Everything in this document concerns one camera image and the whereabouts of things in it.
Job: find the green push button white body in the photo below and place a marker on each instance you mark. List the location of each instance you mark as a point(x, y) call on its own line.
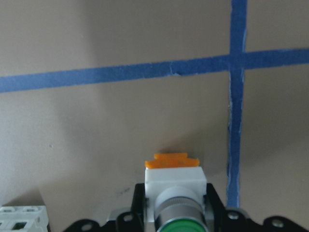
point(173, 181)

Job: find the white circuit breaker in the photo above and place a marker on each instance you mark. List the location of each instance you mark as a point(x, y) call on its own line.
point(21, 217)

